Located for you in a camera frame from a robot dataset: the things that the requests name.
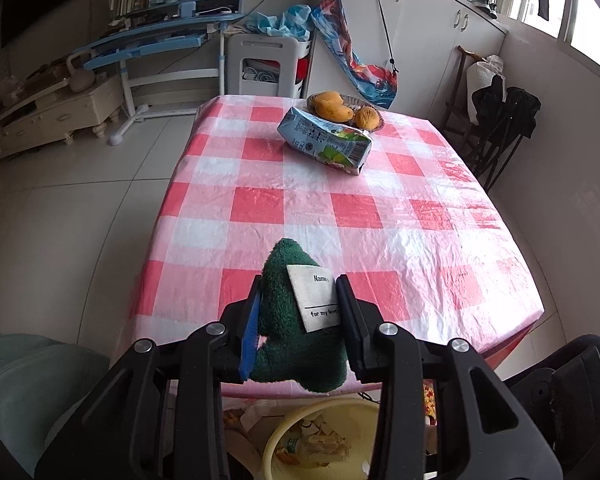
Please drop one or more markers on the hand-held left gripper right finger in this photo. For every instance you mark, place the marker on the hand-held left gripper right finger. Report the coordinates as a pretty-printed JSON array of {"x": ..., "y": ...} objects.
[{"x": 350, "y": 325}]

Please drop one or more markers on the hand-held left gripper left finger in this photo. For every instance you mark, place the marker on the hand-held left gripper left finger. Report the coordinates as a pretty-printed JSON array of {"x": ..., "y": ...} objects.
[{"x": 249, "y": 340}]

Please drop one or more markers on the green plush toy with tag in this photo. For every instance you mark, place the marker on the green plush toy with tag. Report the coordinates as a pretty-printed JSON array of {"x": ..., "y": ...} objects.
[{"x": 285, "y": 320}]

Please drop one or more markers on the yellow plastic basin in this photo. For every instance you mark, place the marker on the yellow plastic basin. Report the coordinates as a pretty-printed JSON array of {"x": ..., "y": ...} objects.
[{"x": 345, "y": 412}]

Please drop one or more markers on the red white snack wrapper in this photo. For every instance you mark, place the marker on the red white snack wrapper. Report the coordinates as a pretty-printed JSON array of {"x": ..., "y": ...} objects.
[{"x": 429, "y": 400}]

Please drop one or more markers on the clear plastic bottle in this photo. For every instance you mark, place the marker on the clear plastic bottle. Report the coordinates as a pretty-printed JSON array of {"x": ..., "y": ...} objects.
[{"x": 320, "y": 447}]

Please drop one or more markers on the crumpled white tissue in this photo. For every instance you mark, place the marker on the crumpled white tissue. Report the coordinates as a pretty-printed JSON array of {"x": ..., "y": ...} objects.
[{"x": 260, "y": 412}]

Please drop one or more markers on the pink checked tablecloth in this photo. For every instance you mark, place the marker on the pink checked tablecloth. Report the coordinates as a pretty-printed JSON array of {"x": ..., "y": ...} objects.
[{"x": 330, "y": 220}]

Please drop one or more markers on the blue green milk carton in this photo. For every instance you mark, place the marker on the blue green milk carton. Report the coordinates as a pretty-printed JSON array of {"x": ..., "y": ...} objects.
[{"x": 320, "y": 142}]

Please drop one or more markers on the yellow mango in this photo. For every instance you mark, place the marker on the yellow mango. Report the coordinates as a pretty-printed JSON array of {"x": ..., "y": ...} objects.
[
  {"x": 367, "y": 117},
  {"x": 332, "y": 111},
  {"x": 332, "y": 96}
]

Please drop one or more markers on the woven fruit basket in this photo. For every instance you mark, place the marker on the woven fruit basket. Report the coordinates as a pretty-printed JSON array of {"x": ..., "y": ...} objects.
[{"x": 357, "y": 101}]

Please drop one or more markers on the pale green chair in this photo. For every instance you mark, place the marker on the pale green chair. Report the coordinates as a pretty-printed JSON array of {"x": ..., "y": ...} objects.
[{"x": 20, "y": 395}]

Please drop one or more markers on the black office chair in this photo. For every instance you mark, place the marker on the black office chair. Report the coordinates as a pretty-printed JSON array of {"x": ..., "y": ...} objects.
[{"x": 575, "y": 400}]

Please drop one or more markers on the dark wooden chair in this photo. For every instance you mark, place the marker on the dark wooden chair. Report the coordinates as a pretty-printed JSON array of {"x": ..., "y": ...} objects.
[{"x": 462, "y": 90}]

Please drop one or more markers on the folding chair with clothes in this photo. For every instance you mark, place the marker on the folding chair with clothes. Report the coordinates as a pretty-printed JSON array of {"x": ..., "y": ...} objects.
[{"x": 510, "y": 115}]

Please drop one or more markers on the white bag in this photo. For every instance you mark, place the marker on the white bag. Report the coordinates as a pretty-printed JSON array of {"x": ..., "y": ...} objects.
[{"x": 485, "y": 80}]

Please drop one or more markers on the colourful printed bag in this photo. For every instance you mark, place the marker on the colourful printed bag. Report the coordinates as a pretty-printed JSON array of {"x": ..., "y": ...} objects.
[{"x": 340, "y": 35}]

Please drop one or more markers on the white plastic stool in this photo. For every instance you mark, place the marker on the white plastic stool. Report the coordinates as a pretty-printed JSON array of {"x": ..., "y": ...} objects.
[{"x": 260, "y": 45}]

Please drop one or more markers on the cream low cabinet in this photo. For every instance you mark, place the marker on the cream low cabinet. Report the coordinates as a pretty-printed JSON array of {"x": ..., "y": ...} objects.
[{"x": 55, "y": 115}]

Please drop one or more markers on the white cabinet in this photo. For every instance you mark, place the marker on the white cabinet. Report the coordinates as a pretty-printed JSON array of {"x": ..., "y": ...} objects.
[{"x": 430, "y": 35}]

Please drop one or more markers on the blue plastic bag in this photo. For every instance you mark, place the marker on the blue plastic bag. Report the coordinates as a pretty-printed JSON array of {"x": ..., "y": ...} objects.
[{"x": 280, "y": 22}]

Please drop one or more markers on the blue study desk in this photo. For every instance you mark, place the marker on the blue study desk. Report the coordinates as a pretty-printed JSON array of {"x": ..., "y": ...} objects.
[{"x": 145, "y": 42}]

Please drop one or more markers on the window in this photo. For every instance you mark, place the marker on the window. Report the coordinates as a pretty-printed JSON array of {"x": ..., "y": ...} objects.
[{"x": 590, "y": 25}]

